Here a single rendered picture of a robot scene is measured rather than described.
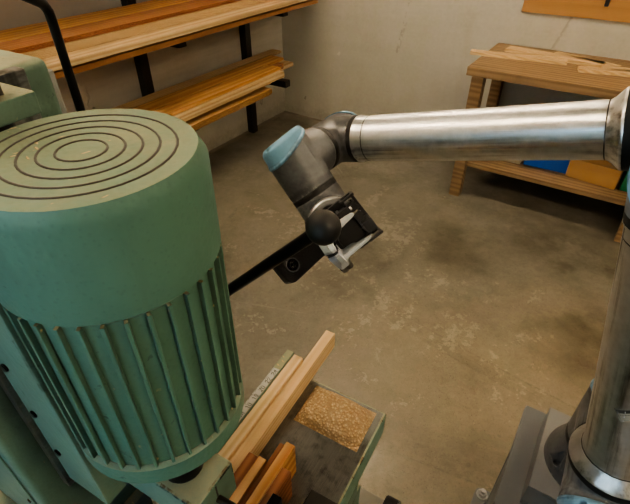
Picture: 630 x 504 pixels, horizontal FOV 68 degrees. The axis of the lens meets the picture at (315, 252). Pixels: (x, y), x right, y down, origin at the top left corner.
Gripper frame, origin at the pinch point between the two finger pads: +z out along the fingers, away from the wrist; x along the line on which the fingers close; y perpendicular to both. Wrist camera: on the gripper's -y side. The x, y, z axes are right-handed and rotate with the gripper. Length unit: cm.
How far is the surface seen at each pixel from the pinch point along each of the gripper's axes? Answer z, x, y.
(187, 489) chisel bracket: 4.2, 11.2, -31.4
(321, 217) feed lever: 12.6, -5.5, 2.6
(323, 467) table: -13.9, 29.4, -24.0
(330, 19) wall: -342, -91, 90
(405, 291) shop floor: -181, 70, 4
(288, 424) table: -20.9, 22.8, -26.4
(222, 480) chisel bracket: 2.3, 13.8, -28.5
